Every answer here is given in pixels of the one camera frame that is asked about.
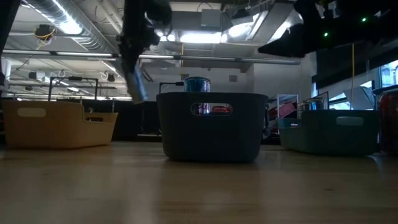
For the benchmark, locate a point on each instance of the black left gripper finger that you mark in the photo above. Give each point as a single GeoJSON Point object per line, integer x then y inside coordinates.
{"type": "Point", "coordinates": [130, 71]}

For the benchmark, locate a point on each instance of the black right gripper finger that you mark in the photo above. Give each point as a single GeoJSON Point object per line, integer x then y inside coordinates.
{"type": "Point", "coordinates": [289, 43]}

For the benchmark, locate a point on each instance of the red Coca-Cola can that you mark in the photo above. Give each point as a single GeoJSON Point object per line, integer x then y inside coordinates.
{"type": "Point", "coordinates": [388, 121]}
{"type": "Point", "coordinates": [221, 109]}

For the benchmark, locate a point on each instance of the dark blue plastic bin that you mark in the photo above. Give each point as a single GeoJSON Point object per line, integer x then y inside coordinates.
{"type": "Point", "coordinates": [211, 140]}

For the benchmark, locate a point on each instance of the fluorescent ceiling light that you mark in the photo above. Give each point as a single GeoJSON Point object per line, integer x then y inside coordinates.
{"type": "Point", "coordinates": [202, 38]}
{"type": "Point", "coordinates": [166, 37]}

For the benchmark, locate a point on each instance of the black background cabinet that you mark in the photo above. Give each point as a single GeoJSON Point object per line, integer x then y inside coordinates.
{"type": "Point", "coordinates": [130, 121]}

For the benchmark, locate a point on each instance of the shelf with red bins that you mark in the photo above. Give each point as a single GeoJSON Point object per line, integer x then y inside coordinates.
{"type": "Point", "coordinates": [287, 109]}

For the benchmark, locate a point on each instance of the grey ceiling pipe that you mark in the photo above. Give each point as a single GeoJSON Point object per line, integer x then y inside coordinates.
{"type": "Point", "coordinates": [217, 58]}

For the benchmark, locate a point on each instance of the window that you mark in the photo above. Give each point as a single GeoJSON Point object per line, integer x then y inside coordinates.
{"type": "Point", "coordinates": [388, 74]}

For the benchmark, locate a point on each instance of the grey angled panel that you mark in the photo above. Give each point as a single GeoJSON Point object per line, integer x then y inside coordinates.
{"type": "Point", "coordinates": [360, 98]}

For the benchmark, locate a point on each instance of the grey ceiling junction box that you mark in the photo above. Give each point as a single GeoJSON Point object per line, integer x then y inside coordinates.
{"type": "Point", "coordinates": [211, 17]}

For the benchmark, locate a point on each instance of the yellow plastic bin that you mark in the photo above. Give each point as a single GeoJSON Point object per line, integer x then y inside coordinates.
{"type": "Point", "coordinates": [56, 130]}

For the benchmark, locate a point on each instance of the green plastic bin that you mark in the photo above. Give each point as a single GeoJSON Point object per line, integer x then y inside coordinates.
{"type": "Point", "coordinates": [326, 137]}

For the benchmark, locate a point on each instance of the silver rectangular duct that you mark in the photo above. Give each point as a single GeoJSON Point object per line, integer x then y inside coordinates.
{"type": "Point", "coordinates": [264, 18]}

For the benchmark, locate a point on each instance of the silver spiral ventilation duct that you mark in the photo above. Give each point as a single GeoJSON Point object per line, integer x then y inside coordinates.
{"type": "Point", "coordinates": [93, 40]}

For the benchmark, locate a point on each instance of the black background rig frame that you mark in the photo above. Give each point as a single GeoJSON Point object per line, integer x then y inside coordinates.
{"type": "Point", "coordinates": [74, 78]}

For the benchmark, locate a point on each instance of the grey wall vent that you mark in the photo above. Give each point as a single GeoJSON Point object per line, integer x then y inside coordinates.
{"type": "Point", "coordinates": [233, 78]}

